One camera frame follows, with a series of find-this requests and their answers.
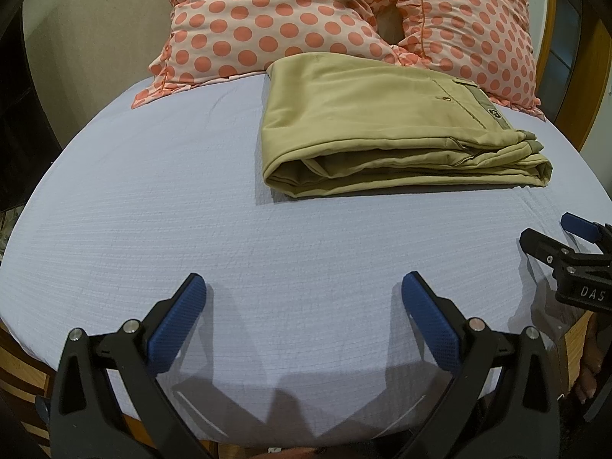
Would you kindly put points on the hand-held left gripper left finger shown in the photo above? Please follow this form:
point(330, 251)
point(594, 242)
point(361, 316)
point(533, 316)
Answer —
point(178, 327)

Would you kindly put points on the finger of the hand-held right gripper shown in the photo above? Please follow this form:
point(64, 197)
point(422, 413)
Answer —
point(540, 243)
point(578, 225)

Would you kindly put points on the wooden headboard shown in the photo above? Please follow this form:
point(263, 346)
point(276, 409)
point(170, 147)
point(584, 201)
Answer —
point(564, 52)

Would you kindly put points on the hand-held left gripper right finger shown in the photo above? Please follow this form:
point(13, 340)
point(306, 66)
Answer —
point(430, 327)

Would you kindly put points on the large orange polka dot pillow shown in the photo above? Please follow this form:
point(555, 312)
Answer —
point(267, 24)

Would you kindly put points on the bed with lilac sheet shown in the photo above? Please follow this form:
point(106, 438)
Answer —
point(201, 210)

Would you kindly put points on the wooden bed frame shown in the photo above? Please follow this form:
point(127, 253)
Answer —
point(24, 382)

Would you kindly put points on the person's bare foot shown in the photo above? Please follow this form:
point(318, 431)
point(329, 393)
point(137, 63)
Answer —
point(590, 368)

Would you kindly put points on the khaki pants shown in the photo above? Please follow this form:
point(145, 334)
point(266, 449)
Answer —
point(382, 124)

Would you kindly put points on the ruffled orange polka dot pillow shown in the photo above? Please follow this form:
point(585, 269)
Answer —
point(478, 33)

